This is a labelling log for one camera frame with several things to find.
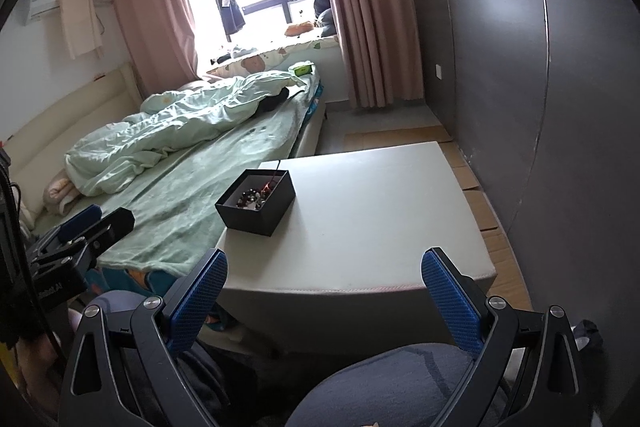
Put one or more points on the beige padded headboard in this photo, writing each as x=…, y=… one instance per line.
x=37, y=150

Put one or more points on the green tissue box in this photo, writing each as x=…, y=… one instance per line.
x=302, y=68

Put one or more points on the orange plush toy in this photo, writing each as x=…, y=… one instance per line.
x=297, y=29

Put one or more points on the light green crumpled duvet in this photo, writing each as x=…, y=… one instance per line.
x=108, y=159

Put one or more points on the white leather ottoman table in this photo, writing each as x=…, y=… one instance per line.
x=341, y=273

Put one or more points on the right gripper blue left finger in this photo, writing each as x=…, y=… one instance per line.
x=189, y=300

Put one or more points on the green bed with mattress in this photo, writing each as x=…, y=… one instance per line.
x=174, y=202

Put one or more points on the pink curtain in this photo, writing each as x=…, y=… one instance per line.
x=159, y=35
x=381, y=50

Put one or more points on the right pink curtain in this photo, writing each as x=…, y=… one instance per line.
x=381, y=50

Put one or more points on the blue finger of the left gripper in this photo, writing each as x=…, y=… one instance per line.
x=73, y=227

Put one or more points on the person's grey trouser legs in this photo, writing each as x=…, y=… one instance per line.
x=122, y=374

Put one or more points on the beige hanging towel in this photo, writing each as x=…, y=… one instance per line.
x=81, y=28

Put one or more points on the left pink curtain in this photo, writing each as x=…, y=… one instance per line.
x=159, y=35

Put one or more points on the black square jewelry box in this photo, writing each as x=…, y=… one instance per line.
x=256, y=201

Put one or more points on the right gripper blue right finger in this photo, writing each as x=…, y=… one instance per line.
x=458, y=299

